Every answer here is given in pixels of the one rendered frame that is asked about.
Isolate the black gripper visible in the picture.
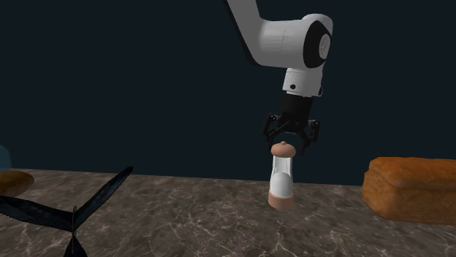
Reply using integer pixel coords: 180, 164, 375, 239
262, 91, 321, 156

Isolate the white grinder with tan cap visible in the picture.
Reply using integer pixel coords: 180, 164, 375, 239
267, 140, 297, 210

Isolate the brown bread loaf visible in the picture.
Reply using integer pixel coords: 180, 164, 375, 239
360, 156, 456, 226

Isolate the black three-bladed object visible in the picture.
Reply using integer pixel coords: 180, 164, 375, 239
0, 165, 134, 257

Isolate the brown round object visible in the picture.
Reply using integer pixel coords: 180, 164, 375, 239
0, 169, 35, 198

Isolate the teal rounded object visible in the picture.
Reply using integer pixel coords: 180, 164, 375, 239
0, 144, 13, 172

